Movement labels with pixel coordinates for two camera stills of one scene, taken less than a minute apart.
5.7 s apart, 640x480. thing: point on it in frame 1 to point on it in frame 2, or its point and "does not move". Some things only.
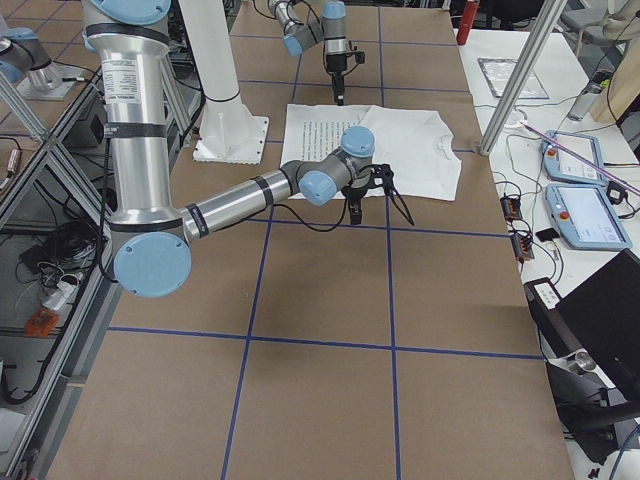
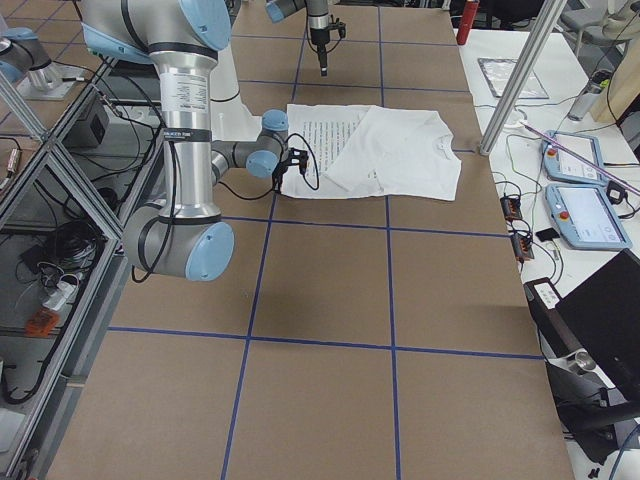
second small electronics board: x=522 y=246 does not move
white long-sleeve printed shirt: x=416 y=144 does not move
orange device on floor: x=40 y=323 does not move
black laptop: x=604 y=312 does not move
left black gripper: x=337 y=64 to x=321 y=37
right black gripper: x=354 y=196 to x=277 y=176
